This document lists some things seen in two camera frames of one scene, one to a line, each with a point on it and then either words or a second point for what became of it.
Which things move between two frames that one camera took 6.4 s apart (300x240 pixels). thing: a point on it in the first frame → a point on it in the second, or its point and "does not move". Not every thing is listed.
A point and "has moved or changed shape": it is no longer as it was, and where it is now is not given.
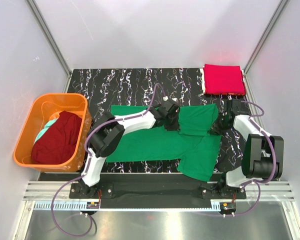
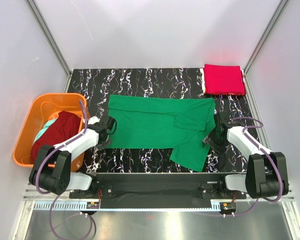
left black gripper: (175, 126) → (100, 147)
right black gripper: (215, 129) → (215, 148)
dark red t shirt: (57, 145) does not move
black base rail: (154, 190) does not move
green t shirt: (193, 145) has moved or changed shape
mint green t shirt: (44, 130) does not move
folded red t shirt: (224, 79) does not move
